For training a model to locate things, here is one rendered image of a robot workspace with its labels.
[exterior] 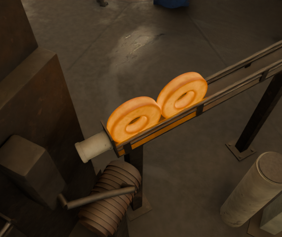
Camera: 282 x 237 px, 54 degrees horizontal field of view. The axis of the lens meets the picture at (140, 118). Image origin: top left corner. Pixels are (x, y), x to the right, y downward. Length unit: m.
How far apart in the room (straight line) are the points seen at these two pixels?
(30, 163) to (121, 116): 0.24
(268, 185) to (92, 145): 0.57
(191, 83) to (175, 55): 1.27
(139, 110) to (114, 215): 0.33
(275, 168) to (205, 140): 0.67
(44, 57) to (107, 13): 1.73
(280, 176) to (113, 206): 0.53
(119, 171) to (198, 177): 0.68
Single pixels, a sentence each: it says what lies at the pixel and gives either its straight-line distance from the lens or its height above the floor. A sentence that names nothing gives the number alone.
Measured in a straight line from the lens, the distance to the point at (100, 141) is 0.74.
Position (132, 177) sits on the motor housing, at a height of 0.51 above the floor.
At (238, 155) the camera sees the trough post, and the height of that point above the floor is 0.02.
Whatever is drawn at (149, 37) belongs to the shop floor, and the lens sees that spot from 2.16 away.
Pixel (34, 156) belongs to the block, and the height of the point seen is 0.80.
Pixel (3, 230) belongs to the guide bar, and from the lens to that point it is 0.70.
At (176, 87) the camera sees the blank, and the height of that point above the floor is 0.79.
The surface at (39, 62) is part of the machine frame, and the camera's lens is 0.71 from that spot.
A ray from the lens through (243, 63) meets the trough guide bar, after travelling 0.95.
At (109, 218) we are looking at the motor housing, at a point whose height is 0.52.
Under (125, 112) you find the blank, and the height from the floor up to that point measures 0.78.
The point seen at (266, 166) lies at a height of 0.52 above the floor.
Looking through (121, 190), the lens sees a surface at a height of 0.56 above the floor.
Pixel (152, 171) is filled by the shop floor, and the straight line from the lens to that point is 1.46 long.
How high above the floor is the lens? 1.33
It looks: 55 degrees down
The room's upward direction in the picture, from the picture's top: straight up
